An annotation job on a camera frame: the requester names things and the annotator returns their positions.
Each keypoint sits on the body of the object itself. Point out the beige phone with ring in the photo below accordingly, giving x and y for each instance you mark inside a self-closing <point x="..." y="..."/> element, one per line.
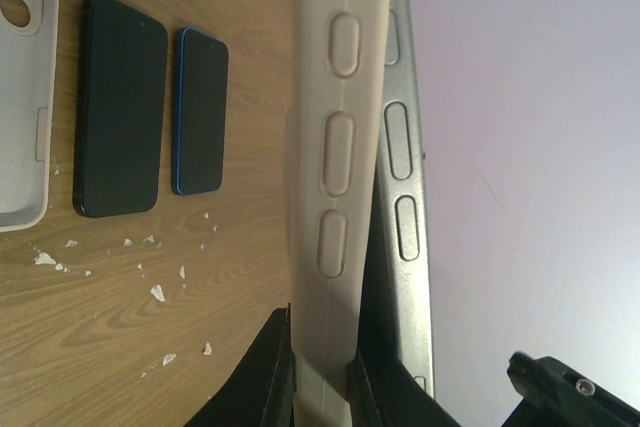
<point x="339" y="57"/>

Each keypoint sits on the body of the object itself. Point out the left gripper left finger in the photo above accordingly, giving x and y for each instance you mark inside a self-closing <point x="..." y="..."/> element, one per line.
<point x="259" y="392"/>

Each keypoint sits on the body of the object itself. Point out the grey smartphone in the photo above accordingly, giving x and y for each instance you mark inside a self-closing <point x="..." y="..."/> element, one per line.
<point x="396" y="290"/>

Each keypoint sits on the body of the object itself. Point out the black smartphone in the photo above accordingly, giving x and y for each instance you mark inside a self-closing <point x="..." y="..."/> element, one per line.
<point x="120" y="110"/>

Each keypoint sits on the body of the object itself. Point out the beige phone case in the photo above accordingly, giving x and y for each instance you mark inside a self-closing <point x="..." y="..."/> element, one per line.
<point x="28" y="63"/>

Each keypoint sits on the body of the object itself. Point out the blue smartphone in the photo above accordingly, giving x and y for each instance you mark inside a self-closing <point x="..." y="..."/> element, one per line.
<point x="200" y="85"/>

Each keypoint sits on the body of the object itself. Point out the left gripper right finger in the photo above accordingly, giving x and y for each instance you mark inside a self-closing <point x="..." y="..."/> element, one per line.
<point x="383" y="393"/>

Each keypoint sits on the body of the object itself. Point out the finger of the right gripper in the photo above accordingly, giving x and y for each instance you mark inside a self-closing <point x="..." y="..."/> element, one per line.
<point x="553" y="394"/>

